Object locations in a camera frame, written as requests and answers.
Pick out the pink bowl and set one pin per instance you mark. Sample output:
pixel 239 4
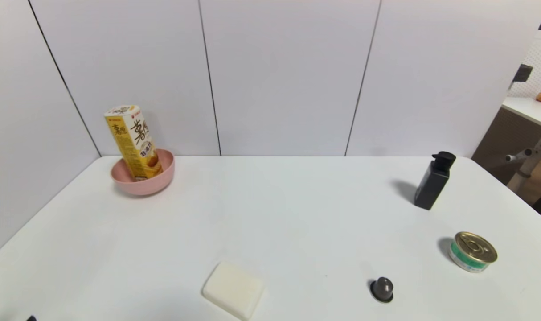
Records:
pixel 143 185

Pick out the green tin can gold lid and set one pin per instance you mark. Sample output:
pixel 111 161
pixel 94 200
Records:
pixel 473 250

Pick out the white side table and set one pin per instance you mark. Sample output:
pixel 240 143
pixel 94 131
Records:
pixel 531 111

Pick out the small black box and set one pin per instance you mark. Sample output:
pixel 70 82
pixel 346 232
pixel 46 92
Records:
pixel 523 72

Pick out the black pump bottle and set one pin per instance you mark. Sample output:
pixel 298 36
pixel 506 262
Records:
pixel 433 183

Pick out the brown cabinet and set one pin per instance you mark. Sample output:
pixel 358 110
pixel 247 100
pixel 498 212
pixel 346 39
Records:
pixel 502 142

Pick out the yellow potato chip box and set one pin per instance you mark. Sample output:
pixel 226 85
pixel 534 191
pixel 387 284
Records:
pixel 134 140

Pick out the dark coffee capsule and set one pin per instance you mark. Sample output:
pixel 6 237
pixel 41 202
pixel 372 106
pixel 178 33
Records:
pixel 382 290

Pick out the white soap bar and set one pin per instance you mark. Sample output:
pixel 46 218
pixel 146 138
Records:
pixel 232 290

